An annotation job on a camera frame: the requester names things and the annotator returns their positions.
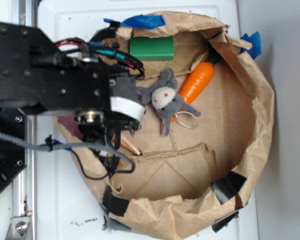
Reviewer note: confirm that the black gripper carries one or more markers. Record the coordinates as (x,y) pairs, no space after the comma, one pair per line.
(104,109)

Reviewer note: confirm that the tan spiral sea shell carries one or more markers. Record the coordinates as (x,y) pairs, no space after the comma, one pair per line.
(125,143)

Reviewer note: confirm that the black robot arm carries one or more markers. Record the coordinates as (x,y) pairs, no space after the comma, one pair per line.
(71,77)

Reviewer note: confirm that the grey plush mouse toy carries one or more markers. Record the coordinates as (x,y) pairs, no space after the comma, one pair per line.
(166,101)

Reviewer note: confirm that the white elastic loop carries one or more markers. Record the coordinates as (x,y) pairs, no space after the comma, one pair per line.
(186,119)

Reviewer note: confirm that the black tape lower left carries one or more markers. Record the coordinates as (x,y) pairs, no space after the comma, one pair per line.
(113,204)

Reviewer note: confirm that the black tape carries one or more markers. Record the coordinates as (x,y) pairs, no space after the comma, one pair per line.
(113,204)
(228,186)
(109,32)

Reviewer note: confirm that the white plastic tray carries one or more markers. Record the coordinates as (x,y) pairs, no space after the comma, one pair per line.
(65,207)

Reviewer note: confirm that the green rectangular block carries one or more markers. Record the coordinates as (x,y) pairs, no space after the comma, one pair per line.
(152,49)

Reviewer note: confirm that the black tape upper left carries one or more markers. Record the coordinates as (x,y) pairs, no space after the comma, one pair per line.
(109,32)

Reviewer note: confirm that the brown paper bag tray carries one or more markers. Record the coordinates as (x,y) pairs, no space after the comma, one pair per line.
(169,191)

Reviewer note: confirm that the orange plastic carrot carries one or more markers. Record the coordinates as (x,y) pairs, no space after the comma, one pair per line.
(199,78)

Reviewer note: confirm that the blue tape top strip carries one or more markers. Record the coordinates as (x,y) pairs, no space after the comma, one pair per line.
(140,21)

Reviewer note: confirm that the blue tape strip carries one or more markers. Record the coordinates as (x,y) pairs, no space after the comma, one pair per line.
(140,21)
(255,40)

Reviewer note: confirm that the black tape lower right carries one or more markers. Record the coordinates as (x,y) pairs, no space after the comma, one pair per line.
(228,186)

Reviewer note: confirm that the blue tape right strip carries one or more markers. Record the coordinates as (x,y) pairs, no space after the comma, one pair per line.
(255,40)

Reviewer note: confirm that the aluminium frame rail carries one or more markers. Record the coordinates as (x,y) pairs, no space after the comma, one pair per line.
(25,12)

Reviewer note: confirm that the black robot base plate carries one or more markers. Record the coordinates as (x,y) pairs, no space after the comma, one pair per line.
(12,157)

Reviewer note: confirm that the metal corner bracket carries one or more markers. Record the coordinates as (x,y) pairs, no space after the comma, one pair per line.
(20,228)

